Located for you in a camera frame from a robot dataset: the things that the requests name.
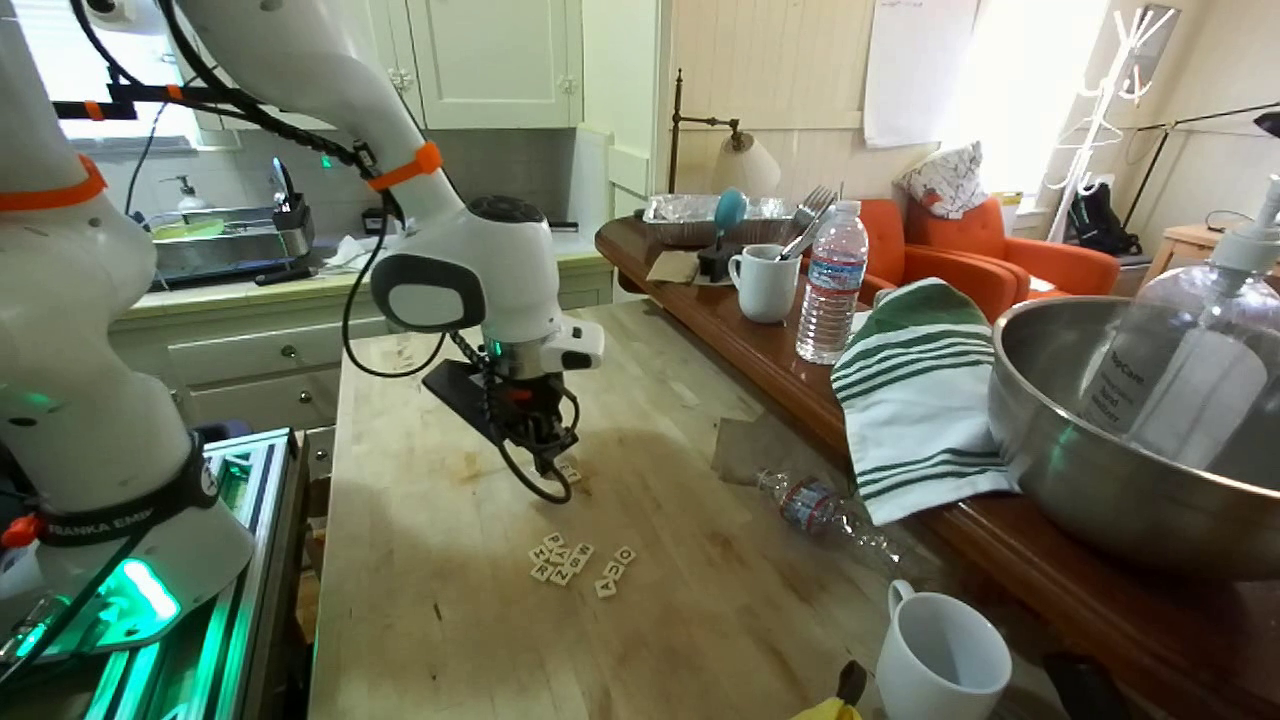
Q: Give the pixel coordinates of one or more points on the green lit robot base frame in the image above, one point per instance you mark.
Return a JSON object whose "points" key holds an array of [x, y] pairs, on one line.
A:
{"points": [[200, 637]]}

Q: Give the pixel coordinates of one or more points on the white mug with spoon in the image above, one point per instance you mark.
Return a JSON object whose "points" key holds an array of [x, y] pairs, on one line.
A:
{"points": [[766, 283]]}

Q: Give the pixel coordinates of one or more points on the orange armchair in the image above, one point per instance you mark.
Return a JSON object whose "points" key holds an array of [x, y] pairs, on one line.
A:
{"points": [[976, 256]]}

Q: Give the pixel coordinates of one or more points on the large steel mixing bowl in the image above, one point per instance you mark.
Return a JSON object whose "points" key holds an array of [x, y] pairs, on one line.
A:
{"points": [[1215, 523]]}

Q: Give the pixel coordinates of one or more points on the clear pump soap bottle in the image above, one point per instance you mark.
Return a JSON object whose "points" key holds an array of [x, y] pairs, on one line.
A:
{"points": [[1186, 361]]}

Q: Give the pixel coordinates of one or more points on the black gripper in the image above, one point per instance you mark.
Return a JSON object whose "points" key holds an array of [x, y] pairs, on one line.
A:
{"points": [[528, 412]]}

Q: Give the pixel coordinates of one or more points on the pile of white letter tiles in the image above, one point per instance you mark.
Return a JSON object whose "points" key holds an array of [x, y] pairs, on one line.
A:
{"points": [[562, 563]]}

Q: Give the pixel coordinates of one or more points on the crumpled plastic wrapper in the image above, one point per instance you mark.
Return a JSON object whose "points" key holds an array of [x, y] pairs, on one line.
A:
{"points": [[812, 504]]}

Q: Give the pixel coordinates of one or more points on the white coat rack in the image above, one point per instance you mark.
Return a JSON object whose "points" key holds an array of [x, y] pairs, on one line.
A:
{"points": [[1133, 54]]}

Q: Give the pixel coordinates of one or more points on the white paper wall chart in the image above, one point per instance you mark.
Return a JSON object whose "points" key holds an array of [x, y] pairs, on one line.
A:
{"points": [[913, 70]]}

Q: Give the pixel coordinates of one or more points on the clear plastic water bottle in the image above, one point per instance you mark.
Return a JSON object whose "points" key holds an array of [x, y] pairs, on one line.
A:
{"points": [[833, 278]]}

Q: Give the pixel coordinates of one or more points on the dark wooden side table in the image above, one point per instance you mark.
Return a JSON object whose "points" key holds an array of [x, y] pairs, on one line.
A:
{"points": [[1191, 649]]}

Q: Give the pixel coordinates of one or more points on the white mug near front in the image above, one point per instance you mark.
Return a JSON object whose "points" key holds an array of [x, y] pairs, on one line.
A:
{"points": [[936, 657]]}

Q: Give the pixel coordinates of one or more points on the white desk lamp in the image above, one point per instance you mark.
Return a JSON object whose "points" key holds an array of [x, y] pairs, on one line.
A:
{"points": [[743, 162]]}

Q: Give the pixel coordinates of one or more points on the pair of white letter tiles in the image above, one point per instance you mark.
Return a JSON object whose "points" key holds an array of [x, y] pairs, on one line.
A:
{"points": [[575, 470]]}

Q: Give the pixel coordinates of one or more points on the green striped white towel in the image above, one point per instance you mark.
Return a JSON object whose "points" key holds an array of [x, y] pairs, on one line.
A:
{"points": [[913, 392]]}

